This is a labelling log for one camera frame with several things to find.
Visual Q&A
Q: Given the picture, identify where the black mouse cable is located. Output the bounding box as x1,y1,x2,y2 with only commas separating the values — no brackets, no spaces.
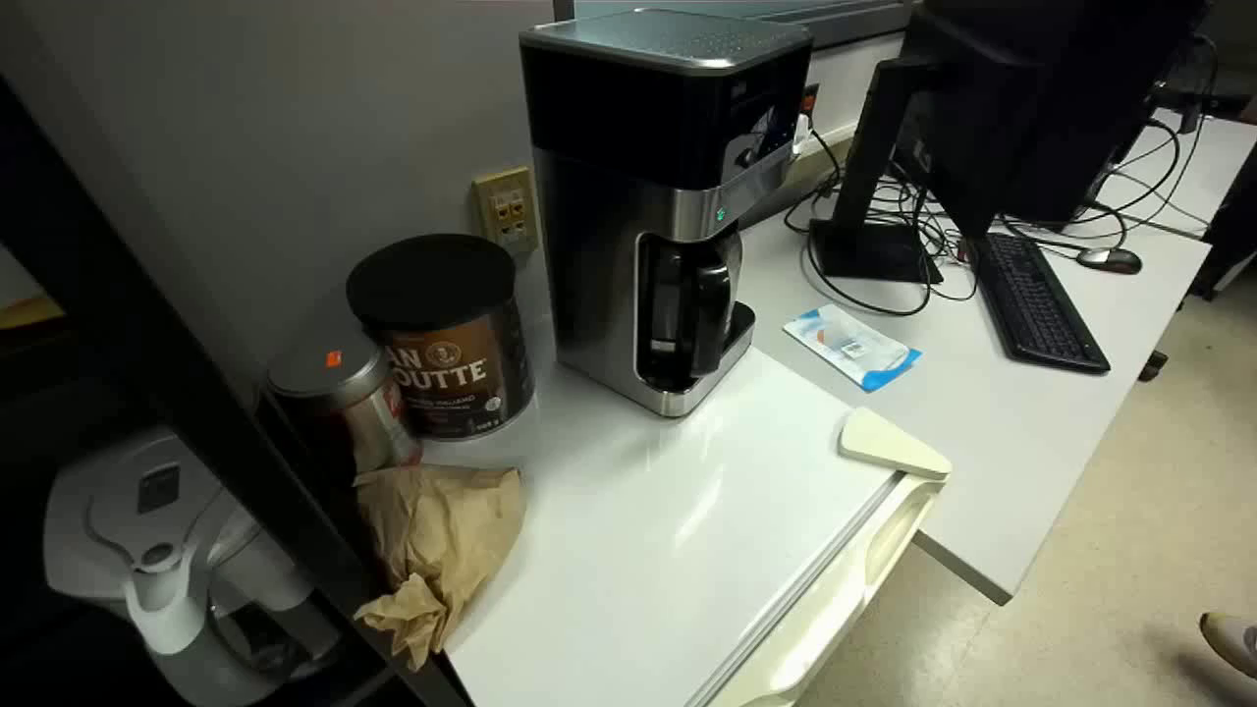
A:
996,116,1212,261

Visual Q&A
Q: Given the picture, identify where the blue and white wipes packet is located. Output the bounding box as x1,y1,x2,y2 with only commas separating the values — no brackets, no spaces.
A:
780,302,923,398

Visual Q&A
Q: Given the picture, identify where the black and steel coffeemaker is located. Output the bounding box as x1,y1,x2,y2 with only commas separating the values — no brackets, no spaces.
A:
518,4,817,423

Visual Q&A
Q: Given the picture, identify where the small tin with silver lid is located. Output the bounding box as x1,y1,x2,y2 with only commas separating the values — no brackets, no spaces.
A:
262,343,423,478

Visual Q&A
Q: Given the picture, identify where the light-coloured shoe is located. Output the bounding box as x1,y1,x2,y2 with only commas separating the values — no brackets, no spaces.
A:
1194,608,1257,685

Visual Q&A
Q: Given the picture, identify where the white mini fridge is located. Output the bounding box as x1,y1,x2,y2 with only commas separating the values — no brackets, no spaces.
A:
437,347,953,707

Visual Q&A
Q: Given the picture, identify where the black computer mouse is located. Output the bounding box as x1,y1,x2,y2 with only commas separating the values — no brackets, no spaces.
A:
1072,244,1146,278

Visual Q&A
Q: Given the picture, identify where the black shelving unit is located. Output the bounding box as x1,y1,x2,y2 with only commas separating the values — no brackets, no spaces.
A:
0,76,463,707

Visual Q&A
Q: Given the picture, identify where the black glass coffee carafe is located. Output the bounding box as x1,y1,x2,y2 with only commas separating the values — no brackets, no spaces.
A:
638,231,748,398

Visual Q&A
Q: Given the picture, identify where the large brown coffee can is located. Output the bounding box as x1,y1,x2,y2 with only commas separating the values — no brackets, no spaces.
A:
342,231,537,444

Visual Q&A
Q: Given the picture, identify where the black computer monitor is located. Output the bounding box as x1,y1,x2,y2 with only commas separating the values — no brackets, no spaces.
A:
805,0,1210,287

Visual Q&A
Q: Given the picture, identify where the black monitor cable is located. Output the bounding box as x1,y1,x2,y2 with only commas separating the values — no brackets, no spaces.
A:
780,180,982,321

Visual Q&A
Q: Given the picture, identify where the beige wall outlet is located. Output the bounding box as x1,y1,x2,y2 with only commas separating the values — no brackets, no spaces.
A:
467,160,541,257

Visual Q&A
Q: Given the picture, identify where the black computer keyboard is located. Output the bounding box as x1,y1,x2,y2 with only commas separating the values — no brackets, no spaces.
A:
969,231,1117,376

